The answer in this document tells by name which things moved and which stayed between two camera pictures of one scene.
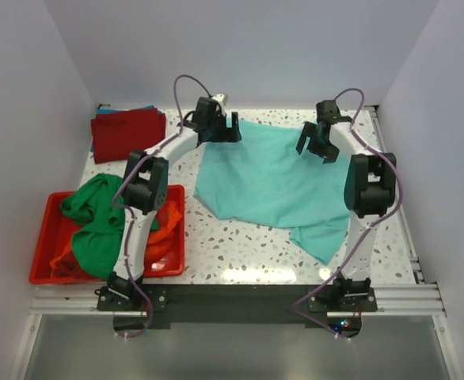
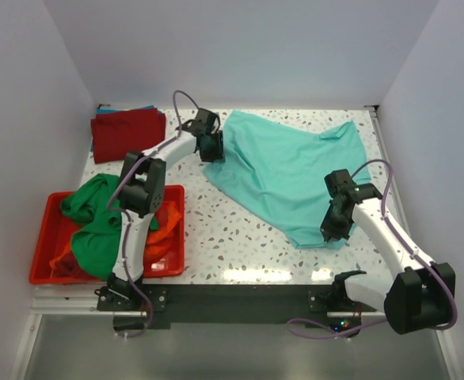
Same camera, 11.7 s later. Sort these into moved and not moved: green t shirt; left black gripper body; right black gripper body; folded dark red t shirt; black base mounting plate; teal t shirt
Moved: teal t shirt; right black gripper body; left black gripper body
Not moved: green t shirt; black base mounting plate; folded dark red t shirt
